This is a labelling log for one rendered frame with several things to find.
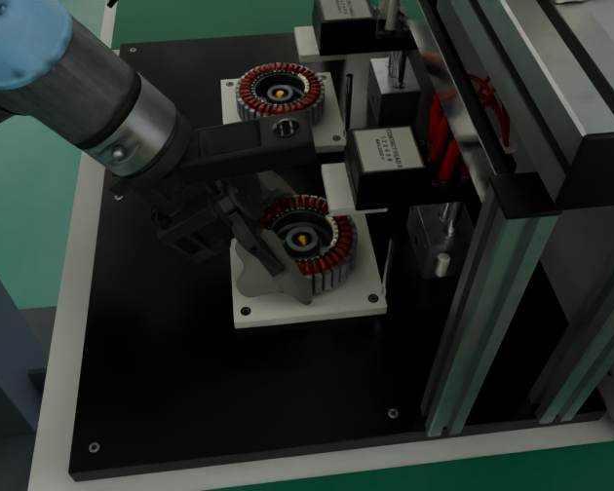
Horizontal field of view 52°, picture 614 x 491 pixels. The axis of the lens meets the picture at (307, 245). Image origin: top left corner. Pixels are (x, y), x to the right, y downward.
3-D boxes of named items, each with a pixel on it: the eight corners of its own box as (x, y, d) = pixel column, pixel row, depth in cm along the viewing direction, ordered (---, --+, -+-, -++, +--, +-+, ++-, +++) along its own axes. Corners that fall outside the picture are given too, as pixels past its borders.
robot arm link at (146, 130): (144, 56, 50) (139, 121, 45) (184, 92, 53) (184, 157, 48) (80, 105, 53) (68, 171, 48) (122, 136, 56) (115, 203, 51)
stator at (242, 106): (245, 144, 77) (243, 120, 74) (231, 90, 84) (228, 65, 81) (333, 131, 79) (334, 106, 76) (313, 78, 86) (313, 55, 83)
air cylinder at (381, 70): (376, 129, 81) (380, 93, 77) (365, 93, 86) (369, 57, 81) (415, 126, 81) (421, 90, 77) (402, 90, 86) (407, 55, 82)
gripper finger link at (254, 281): (272, 321, 63) (217, 246, 61) (321, 296, 61) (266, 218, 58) (263, 337, 60) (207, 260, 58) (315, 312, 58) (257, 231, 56)
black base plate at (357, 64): (74, 482, 54) (66, 472, 52) (123, 56, 95) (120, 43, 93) (598, 421, 58) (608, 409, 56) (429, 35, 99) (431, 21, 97)
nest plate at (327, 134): (225, 161, 77) (224, 153, 76) (221, 87, 86) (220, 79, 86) (347, 151, 78) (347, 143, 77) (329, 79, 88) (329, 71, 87)
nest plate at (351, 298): (235, 329, 62) (233, 322, 61) (228, 216, 71) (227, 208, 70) (386, 314, 63) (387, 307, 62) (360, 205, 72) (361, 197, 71)
